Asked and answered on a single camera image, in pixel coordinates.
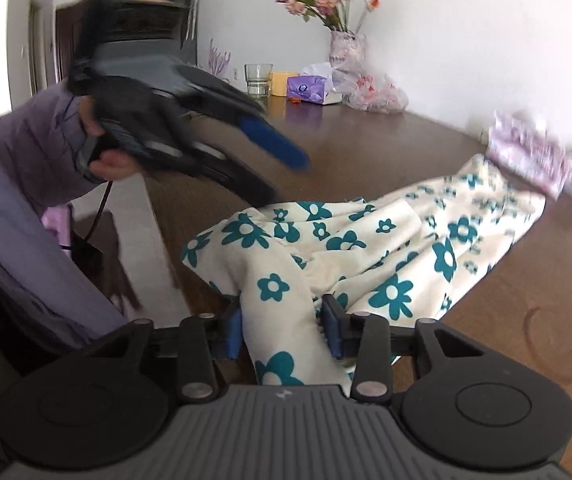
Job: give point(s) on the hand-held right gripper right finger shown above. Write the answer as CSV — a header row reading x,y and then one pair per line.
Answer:
x,y
333,332

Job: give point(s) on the dark appliance with grille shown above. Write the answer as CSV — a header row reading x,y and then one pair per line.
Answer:
x,y
151,17

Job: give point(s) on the person's left forearm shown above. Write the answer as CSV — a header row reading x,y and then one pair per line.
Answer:
x,y
41,150

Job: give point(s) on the yellow cup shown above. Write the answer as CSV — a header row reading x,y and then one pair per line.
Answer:
x,y
281,84

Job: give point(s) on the cream cloth with teal flowers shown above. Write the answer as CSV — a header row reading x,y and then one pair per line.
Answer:
x,y
390,250

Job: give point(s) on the purple flower wall sticker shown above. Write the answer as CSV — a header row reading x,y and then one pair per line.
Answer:
x,y
218,60

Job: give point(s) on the dark wooden door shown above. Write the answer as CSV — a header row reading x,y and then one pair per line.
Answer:
x,y
63,45

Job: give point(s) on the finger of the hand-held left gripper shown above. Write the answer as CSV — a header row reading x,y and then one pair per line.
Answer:
x,y
236,177
276,145

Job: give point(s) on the pink floral ruffled cloth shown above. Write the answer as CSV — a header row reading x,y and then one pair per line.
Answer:
x,y
530,155

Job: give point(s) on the clear plastic bag red print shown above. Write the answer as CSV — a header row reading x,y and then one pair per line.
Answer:
x,y
370,92

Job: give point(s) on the person's left hand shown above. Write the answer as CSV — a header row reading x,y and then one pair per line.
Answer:
x,y
113,165

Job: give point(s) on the clear drinking glass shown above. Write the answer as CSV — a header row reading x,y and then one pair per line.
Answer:
x,y
258,80

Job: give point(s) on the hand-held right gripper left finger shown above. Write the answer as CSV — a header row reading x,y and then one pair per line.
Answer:
x,y
233,340

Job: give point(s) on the wrapped flower vase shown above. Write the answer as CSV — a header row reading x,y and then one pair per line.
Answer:
x,y
346,52

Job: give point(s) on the purple tissue pack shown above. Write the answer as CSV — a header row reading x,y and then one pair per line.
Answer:
x,y
306,87

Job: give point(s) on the white tissue box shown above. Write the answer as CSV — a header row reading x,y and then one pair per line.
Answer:
x,y
328,97

